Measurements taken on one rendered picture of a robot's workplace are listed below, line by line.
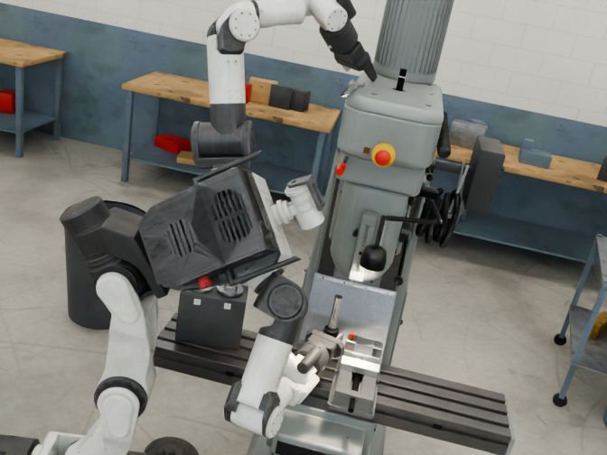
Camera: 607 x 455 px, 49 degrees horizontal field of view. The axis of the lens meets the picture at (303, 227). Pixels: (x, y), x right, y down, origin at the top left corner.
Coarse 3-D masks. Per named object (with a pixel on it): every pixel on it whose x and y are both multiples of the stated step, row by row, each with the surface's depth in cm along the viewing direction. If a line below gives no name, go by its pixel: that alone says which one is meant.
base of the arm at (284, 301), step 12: (276, 276) 155; (264, 288) 156; (276, 288) 154; (288, 288) 154; (300, 288) 154; (264, 300) 154; (276, 300) 154; (288, 300) 153; (300, 300) 153; (264, 312) 161; (276, 312) 153; (288, 312) 153; (300, 312) 153
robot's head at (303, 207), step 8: (304, 192) 162; (280, 200) 165; (296, 200) 163; (304, 200) 163; (312, 200) 163; (280, 208) 163; (288, 208) 164; (296, 208) 164; (304, 208) 163; (312, 208) 164; (288, 216) 164; (296, 216) 165; (304, 216) 163; (312, 216) 163; (320, 216) 165; (304, 224) 164; (312, 224) 164
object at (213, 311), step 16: (208, 288) 220; (240, 288) 224; (192, 304) 218; (208, 304) 218; (224, 304) 218; (240, 304) 218; (192, 320) 221; (208, 320) 221; (224, 320) 221; (240, 320) 221; (176, 336) 223; (192, 336) 223; (208, 336) 223; (224, 336) 223; (240, 336) 223
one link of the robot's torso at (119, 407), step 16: (112, 400) 175; (128, 400) 176; (112, 416) 177; (128, 416) 177; (96, 432) 185; (112, 432) 179; (128, 432) 180; (80, 448) 191; (96, 448) 187; (112, 448) 187; (128, 448) 186
